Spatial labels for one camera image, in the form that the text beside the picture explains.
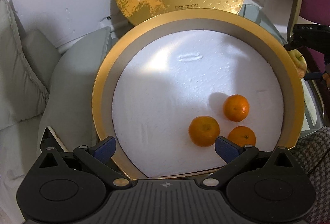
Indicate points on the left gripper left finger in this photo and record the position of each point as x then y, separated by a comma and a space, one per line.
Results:
95, 159

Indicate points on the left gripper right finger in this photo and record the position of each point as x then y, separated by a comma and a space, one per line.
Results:
236, 159

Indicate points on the yellow red apple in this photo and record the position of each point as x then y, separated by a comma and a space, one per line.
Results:
299, 62

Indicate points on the lower right orange mandarin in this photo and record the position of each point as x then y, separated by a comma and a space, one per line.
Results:
242, 135

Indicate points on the orange mandarin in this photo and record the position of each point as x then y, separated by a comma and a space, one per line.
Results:
242, 135
204, 130
236, 108

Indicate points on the left orange mandarin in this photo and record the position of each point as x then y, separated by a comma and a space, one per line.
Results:
204, 130

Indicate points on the upper right orange mandarin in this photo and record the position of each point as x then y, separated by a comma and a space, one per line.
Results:
236, 108

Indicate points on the grey sofa cushion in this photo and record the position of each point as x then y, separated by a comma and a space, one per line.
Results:
69, 108

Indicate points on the houndstooth fabric seat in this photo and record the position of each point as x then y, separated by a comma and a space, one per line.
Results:
312, 153

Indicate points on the glass side table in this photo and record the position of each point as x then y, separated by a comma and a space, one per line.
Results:
304, 110

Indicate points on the white foam insert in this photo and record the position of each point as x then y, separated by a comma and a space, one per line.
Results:
182, 76

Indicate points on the round gold gift box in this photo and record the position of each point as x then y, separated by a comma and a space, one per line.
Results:
134, 41

